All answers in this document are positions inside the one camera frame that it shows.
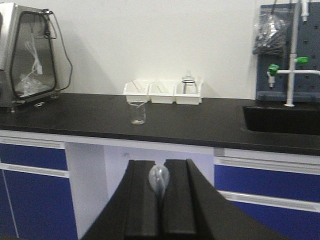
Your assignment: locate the right white plastic bin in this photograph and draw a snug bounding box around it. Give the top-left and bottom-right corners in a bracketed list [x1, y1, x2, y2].
[174, 80, 204, 105]

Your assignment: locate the plastic bag of pegs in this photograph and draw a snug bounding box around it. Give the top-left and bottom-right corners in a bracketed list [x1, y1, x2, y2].
[252, 4, 292, 56]

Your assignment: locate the grey pegboard drying rack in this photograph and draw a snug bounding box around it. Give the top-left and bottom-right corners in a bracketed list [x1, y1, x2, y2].
[255, 1, 320, 103]

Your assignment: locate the blue left cabinet door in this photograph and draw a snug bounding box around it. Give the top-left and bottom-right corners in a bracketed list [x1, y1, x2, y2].
[0, 170, 78, 240]

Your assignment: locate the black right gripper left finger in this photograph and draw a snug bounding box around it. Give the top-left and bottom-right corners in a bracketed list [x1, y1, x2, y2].
[82, 160, 160, 240]

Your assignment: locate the left white plastic bin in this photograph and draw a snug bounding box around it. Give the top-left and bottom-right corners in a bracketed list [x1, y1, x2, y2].
[123, 79, 152, 103]

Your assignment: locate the black power cable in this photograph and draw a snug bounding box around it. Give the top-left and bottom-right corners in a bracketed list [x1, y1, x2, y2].
[42, 8, 74, 91]

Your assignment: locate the middle white plastic bin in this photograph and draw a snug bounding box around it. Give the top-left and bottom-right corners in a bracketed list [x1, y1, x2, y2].
[148, 80, 176, 104]

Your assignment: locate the blue right lower drawer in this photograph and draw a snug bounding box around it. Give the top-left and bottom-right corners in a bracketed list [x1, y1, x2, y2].
[232, 201, 320, 240]

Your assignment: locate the round flask on stand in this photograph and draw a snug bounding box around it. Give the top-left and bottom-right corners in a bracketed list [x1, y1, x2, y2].
[181, 70, 197, 94]

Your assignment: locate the white plastic bin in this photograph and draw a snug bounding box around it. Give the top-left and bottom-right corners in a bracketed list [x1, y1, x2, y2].
[148, 80, 176, 104]
[174, 80, 204, 105]
[123, 79, 152, 103]

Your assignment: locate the transparent glass flask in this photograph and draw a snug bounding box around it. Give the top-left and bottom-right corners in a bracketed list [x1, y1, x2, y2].
[148, 164, 170, 201]

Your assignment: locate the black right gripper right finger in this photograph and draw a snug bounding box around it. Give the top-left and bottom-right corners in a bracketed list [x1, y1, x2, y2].
[161, 159, 287, 240]

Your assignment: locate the blue right cabinet drawer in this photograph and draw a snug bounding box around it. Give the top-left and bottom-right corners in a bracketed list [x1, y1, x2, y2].
[214, 165, 320, 202]

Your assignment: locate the black lab sink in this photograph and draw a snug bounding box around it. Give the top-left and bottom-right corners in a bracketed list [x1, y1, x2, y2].
[242, 106, 320, 136]

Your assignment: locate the empty glass beaker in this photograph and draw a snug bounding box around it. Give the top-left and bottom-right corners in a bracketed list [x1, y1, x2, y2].
[128, 100, 146, 125]

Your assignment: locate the white lab faucet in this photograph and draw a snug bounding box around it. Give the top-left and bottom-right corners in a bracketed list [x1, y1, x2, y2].
[266, 0, 320, 107]

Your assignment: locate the blue left cabinet drawer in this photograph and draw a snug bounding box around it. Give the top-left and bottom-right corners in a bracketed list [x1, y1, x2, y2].
[0, 143, 68, 171]

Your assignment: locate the blue cabinet drawer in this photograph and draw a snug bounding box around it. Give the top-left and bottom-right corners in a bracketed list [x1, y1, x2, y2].
[0, 143, 68, 171]
[214, 165, 320, 202]

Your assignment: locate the stainless steel glove box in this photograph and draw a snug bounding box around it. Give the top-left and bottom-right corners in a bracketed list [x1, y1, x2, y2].
[0, 2, 58, 108]

